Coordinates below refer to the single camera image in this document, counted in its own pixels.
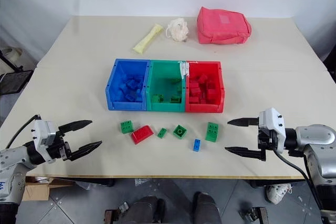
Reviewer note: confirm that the green four-stud toy brick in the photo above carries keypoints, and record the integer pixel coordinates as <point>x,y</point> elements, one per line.
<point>126,127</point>

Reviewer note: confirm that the green plastic bin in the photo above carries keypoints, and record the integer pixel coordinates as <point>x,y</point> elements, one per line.
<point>162,107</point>

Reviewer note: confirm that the clear plastic bag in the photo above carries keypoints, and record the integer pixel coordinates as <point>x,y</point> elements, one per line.
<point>143,182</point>

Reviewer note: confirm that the white round object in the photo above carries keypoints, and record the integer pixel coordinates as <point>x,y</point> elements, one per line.
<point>10,51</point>

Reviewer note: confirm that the small green toy brick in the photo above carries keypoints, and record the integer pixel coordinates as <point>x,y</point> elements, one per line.
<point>162,132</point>

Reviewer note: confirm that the black mesh basket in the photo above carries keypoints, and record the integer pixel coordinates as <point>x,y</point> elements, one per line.
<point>14,82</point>

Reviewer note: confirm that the brown cardboard box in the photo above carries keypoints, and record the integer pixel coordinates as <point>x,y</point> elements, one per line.
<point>36,191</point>

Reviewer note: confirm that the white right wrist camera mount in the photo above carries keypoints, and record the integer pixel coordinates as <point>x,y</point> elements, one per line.
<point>273,121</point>

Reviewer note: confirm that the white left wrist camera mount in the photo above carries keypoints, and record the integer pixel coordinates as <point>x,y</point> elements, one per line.
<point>42,132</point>

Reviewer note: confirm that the white tape strip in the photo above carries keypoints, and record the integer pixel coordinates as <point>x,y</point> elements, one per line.
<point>183,70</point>

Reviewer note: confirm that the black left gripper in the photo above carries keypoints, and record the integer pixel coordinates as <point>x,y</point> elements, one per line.
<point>59,149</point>

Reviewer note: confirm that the tall green toy brick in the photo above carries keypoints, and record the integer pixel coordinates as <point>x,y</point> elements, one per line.
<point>212,132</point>

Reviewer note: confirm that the red sloped toy brick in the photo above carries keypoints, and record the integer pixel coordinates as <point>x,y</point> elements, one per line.
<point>141,134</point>

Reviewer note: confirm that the red plastic bin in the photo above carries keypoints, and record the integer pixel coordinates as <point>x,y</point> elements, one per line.
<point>204,108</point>

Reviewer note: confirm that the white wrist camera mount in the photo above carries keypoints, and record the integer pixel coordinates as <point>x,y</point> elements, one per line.
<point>273,121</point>
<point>42,132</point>

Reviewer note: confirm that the dark rounded shape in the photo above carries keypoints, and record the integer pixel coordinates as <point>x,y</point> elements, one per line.
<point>207,208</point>
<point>143,209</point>

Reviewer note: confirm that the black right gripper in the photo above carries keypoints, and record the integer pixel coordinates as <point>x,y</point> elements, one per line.
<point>265,140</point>

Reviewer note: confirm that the small blue toy brick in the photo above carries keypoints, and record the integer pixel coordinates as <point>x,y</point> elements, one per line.
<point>196,145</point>

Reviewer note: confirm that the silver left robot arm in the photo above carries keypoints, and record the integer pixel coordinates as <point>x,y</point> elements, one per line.
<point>15,158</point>

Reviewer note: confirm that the black stand rod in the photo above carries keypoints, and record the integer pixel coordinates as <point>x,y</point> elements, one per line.
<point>9,62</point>

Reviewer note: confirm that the white mesh bath sponge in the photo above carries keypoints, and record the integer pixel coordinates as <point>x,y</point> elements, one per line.
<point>178,31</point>

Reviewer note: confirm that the pale yellow tube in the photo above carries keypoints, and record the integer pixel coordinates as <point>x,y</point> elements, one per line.
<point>147,40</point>

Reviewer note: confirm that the green hollow square toy brick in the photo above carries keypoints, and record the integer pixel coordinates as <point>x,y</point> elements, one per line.
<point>180,132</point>

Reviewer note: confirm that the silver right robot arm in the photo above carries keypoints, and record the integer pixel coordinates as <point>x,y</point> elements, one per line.
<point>315,137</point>

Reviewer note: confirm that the pink fabric bag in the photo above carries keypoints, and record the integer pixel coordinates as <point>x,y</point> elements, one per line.
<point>223,26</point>

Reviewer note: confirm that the blue plastic bin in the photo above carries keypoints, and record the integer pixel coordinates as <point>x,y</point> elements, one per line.
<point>115,104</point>

